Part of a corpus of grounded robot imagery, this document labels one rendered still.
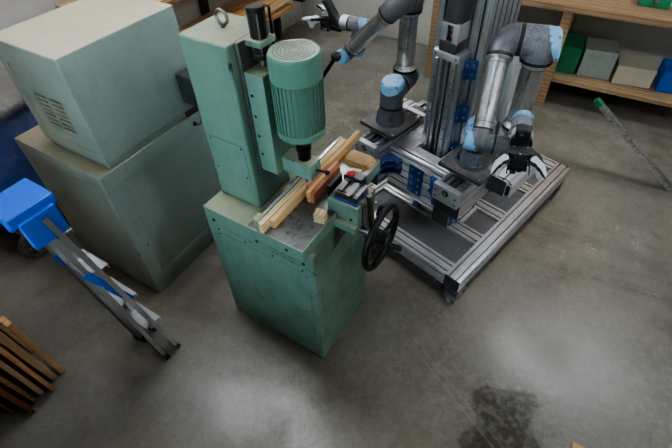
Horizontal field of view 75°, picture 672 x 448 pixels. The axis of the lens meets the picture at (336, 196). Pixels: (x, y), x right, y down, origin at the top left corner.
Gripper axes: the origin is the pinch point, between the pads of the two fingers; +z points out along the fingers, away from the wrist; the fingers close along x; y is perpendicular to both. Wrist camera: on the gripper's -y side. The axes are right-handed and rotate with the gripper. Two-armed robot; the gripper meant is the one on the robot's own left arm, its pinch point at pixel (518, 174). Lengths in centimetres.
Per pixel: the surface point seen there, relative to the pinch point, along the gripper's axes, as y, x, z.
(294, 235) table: 24, 73, 18
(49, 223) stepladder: -4, 141, 52
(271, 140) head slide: -5, 84, -1
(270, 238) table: 23, 82, 21
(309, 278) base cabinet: 48, 72, 18
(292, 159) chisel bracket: 6, 80, -4
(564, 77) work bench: 104, -32, -263
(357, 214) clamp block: 23, 53, 4
